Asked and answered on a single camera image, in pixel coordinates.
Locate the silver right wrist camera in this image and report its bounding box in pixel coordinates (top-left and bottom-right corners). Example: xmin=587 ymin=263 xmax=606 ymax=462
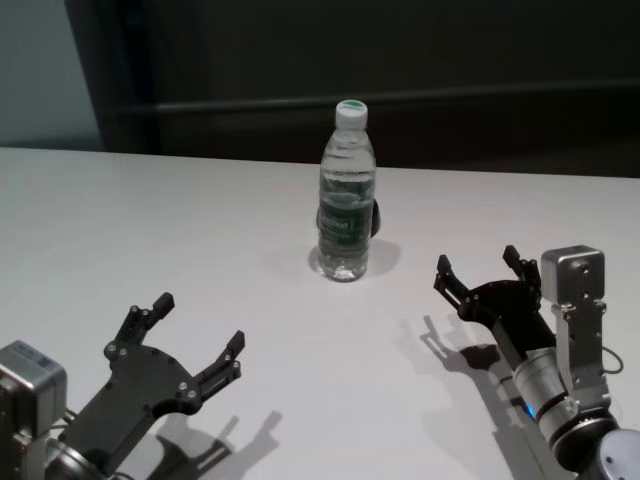
xmin=540 ymin=244 xmax=613 ymax=407

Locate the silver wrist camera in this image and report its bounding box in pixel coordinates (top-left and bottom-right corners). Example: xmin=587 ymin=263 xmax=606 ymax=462
xmin=540 ymin=244 xmax=613 ymax=407
xmin=0 ymin=339 xmax=69 ymax=480

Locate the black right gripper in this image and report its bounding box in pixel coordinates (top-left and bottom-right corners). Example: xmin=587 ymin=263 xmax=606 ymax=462
xmin=433 ymin=244 xmax=557 ymax=359

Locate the clear water bottle green label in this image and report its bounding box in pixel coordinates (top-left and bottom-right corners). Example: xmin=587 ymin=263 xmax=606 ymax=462
xmin=314 ymin=98 xmax=377 ymax=282

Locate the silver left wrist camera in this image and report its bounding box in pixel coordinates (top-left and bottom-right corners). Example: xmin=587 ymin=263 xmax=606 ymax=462
xmin=0 ymin=339 xmax=69 ymax=480

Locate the green YES button black base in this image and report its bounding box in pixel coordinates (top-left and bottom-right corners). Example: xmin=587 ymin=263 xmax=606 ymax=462
xmin=367 ymin=198 xmax=386 ymax=238

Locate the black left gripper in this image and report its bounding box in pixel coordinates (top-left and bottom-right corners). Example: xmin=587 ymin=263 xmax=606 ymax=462
xmin=58 ymin=292 xmax=247 ymax=477

